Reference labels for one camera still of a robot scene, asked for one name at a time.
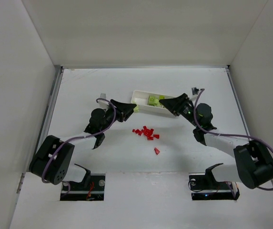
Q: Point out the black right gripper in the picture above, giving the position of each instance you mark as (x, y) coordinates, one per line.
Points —
(181, 107)

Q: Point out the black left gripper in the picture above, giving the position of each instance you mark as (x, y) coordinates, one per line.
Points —
(116, 111)

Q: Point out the small lime lego stack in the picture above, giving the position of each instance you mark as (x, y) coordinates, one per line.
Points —
(136, 109)

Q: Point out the large lime lego stack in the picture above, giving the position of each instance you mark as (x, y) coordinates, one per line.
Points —
(152, 100)

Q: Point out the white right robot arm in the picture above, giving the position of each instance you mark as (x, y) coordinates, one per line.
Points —
(253, 157)

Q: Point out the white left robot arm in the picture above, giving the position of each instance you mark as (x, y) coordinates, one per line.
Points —
(52, 162)

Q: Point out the white three-compartment tray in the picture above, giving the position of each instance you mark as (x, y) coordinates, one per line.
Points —
(140, 98)

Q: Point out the red lego pile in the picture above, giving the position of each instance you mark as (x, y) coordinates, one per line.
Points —
(148, 133)

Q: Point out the lone red lego piece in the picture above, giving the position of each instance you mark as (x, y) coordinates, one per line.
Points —
(157, 151)

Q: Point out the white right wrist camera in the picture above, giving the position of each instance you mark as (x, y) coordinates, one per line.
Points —
(195, 93)

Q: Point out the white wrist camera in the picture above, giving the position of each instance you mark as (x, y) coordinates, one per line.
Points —
(102, 101)
(195, 93)

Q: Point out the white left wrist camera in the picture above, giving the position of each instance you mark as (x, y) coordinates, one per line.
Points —
(102, 101)

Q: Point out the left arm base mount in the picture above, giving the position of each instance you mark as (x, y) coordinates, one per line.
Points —
(82, 185)

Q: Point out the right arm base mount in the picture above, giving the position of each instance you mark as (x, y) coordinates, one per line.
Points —
(203, 186)

